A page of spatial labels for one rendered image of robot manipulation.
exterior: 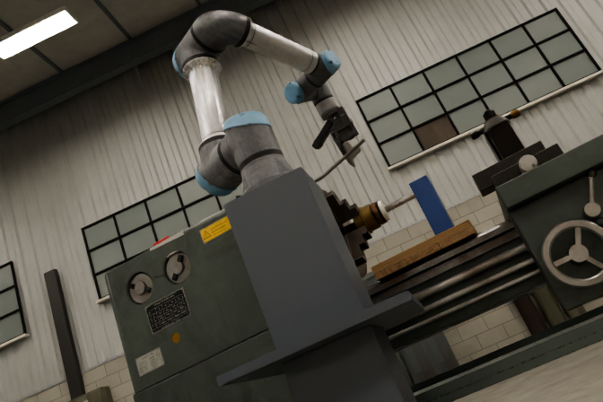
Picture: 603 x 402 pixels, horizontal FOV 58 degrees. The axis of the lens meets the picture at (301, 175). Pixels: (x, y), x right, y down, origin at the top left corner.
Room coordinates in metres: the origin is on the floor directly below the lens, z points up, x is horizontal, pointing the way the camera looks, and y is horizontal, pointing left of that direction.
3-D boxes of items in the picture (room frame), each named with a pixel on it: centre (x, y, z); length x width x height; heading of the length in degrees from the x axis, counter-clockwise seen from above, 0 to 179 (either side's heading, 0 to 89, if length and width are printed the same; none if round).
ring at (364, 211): (1.72, -0.15, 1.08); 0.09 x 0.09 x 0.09; 75
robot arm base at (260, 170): (1.24, 0.08, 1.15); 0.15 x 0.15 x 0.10
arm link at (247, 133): (1.24, 0.08, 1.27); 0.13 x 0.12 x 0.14; 49
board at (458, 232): (1.69, -0.27, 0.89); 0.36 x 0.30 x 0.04; 165
